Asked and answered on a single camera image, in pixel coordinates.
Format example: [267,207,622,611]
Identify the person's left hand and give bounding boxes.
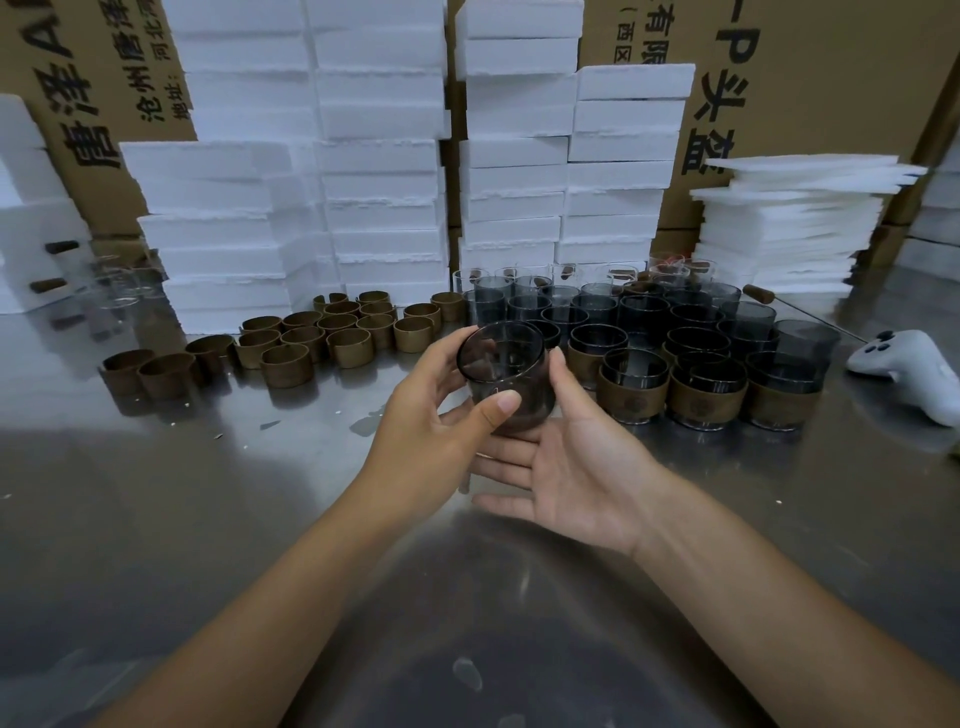
[359,326,523,526]

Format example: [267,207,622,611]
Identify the person's right hand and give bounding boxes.
[468,346,673,560]

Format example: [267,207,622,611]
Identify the group of brown sleeve rings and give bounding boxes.
[101,290,466,400]

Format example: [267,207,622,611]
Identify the cluster of transparent plastic cups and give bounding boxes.
[452,254,843,376]

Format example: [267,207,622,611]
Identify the bunch of clear plastic cups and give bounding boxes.
[78,258,170,309]

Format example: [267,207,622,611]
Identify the person's right forearm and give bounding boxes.
[629,479,960,728]

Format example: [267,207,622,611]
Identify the person's left forearm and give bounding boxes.
[89,479,451,728]

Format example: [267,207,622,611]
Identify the tall stack white foam blocks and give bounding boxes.
[119,0,451,335]

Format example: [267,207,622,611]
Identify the stepped stack white foam blocks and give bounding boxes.
[455,0,697,268]

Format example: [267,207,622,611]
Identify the stack of thin foam sheets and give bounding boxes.
[689,153,929,295]

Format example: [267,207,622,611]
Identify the white game controller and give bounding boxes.
[847,329,960,429]

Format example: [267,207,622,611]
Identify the stack of white foam blocks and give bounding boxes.
[896,134,960,283]
[0,93,91,315]

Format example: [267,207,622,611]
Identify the large printed cardboard box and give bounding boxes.
[577,0,960,230]

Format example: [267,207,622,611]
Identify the brown-handled metal rod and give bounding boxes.
[743,283,868,343]

